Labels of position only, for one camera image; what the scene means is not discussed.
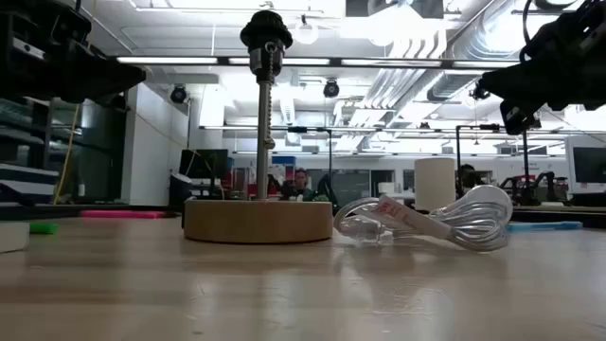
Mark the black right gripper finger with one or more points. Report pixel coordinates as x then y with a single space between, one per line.
509 85

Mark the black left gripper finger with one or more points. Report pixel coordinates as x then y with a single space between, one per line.
109 78

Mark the white round lightbulb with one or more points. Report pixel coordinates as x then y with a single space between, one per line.
492 195

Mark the black background robot arm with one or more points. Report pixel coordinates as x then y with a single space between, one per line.
327 189

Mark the dark shelving unit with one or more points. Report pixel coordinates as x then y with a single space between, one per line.
94 142

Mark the black ceiling spotlight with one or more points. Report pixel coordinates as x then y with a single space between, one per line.
178 94
331 88

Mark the white framed monitor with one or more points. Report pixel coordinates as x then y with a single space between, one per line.
589 163

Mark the person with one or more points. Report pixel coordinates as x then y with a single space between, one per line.
300 182
468 177

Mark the white paper towel roll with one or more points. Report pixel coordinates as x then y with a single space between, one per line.
434 182

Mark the black computer monitor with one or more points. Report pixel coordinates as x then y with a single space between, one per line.
203 163

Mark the white and navy striped box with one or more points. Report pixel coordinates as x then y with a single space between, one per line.
28 182

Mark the pink highlighter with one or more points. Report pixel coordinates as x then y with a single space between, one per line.
123 214

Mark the blue pen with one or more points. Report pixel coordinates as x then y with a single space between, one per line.
544 226

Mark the green marker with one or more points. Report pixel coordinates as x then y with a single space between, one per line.
43 228

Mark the black paperback book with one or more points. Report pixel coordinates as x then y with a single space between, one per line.
13 237

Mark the white round ceiling light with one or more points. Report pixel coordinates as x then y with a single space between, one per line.
306 32

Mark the black background rig frame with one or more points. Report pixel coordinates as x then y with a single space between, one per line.
330 161
458 161

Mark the black aluminium table frame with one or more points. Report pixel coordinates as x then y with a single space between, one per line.
38 211

